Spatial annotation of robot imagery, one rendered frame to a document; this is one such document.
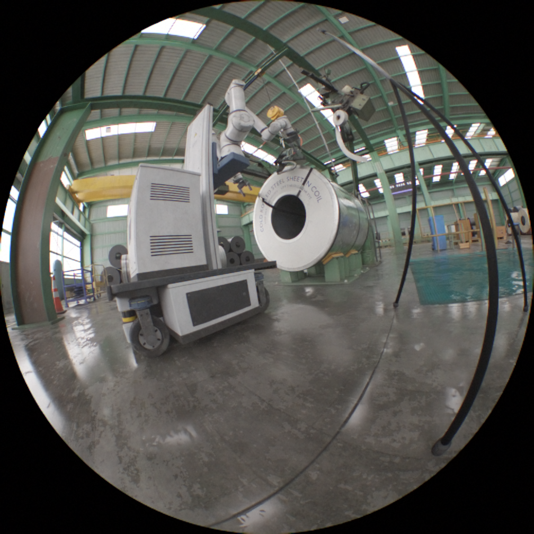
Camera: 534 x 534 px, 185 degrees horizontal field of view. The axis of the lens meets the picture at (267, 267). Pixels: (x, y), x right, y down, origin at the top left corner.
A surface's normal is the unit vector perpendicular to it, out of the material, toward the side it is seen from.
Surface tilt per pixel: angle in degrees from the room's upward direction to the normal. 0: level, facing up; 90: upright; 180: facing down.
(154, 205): 90
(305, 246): 90
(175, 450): 0
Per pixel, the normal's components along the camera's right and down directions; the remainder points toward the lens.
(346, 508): -0.14, -0.99
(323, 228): -0.74, 0.13
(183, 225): 0.76, -0.10
